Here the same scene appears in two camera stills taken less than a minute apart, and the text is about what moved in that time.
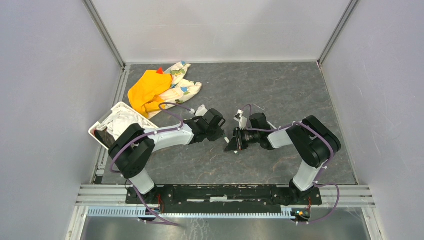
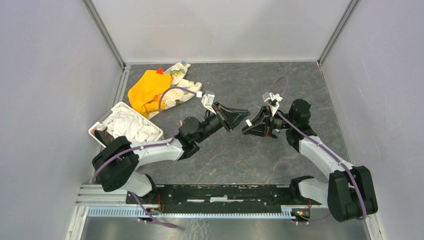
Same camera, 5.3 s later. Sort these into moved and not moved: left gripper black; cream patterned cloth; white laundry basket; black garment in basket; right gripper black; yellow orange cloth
Moved: right gripper black; left gripper black
Not moved: cream patterned cloth; yellow orange cloth; black garment in basket; white laundry basket
